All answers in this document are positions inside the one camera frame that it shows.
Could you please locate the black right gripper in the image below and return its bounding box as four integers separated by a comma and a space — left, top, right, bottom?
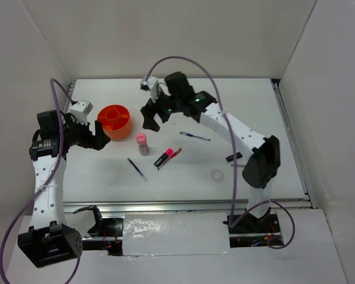
141, 85, 182, 131

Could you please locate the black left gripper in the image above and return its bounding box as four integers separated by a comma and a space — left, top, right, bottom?
60, 113, 111, 151

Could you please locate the pink highlighter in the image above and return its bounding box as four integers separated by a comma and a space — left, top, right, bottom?
154, 148, 173, 167

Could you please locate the red pen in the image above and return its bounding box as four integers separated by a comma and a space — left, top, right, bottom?
157, 148, 182, 170

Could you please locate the blue refill pen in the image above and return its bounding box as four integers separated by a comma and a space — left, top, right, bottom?
127, 157, 148, 182

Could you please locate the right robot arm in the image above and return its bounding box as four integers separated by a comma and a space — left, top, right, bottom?
140, 72, 281, 232

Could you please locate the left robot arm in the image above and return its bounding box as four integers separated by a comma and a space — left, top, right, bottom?
17, 109, 110, 268

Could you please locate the orange round organizer container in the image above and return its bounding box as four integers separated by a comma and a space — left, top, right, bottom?
97, 105, 133, 140

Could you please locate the clear tape roll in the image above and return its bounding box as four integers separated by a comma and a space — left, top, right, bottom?
211, 169, 224, 182

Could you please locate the yellow highlighter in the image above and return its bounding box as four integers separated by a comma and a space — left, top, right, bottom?
225, 152, 243, 162

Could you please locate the white foil cover sheet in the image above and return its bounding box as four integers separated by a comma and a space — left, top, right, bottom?
122, 213, 230, 256

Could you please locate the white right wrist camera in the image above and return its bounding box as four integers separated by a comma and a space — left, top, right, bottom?
140, 76, 159, 103

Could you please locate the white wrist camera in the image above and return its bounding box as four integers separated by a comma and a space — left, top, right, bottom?
68, 100, 93, 125
140, 76, 159, 103

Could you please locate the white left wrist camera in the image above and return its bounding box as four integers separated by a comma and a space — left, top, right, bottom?
68, 100, 93, 125

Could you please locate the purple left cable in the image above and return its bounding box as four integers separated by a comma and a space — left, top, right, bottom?
0, 78, 80, 284

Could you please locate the purple cable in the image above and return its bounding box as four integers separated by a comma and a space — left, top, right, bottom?
0, 78, 80, 284
146, 55, 296, 250

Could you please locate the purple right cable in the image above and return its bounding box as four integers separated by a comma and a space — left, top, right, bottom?
146, 55, 296, 250

